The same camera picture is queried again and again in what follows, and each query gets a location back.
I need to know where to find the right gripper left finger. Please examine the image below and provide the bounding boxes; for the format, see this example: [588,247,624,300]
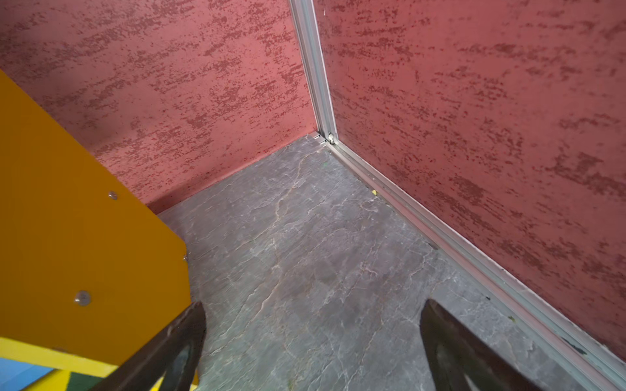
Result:
[93,301,206,390]

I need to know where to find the dark green wavy sponge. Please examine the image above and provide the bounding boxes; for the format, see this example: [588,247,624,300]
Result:
[66,372,103,391]

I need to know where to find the yellow shelf with coloured boards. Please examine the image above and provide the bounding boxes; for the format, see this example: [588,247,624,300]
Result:
[1,75,191,376]

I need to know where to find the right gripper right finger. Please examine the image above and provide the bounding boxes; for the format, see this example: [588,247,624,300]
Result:
[420,299,539,390]

